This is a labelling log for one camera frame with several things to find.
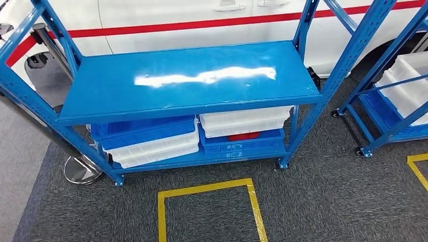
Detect blue metal shelf rack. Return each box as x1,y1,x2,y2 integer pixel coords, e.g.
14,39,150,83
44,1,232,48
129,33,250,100
331,0,428,158
0,0,399,187

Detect white plastic tray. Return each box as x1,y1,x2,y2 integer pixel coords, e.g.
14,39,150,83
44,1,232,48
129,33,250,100
102,120,200,169
199,105,293,139

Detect small red item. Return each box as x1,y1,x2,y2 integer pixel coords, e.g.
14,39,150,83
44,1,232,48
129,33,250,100
228,131,261,142

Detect black ribbed object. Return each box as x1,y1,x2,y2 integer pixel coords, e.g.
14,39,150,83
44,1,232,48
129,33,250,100
307,66,322,91

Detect white car with red stripe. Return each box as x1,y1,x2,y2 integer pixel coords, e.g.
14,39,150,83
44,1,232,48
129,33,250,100
0,0,428,91

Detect white plastic bin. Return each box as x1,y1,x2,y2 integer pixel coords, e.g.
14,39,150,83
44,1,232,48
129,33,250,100
375,51,428,127

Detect grey stanchion post black cap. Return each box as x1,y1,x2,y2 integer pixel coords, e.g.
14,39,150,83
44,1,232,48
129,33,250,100
31,22,75,82

